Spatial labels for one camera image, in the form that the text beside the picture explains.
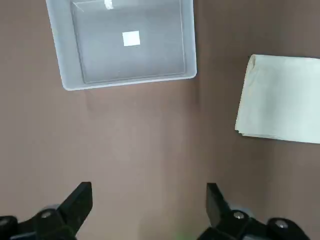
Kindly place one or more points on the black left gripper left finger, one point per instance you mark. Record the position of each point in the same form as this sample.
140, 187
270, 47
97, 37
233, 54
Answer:
75, 207

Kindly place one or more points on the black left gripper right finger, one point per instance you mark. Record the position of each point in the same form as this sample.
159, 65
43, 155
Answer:
217, 207

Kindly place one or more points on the cream-colored tablecloth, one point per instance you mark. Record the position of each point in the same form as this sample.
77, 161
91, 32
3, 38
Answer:
280, 100

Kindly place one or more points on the clear plastic box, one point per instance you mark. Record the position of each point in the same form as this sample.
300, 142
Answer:
62, 50

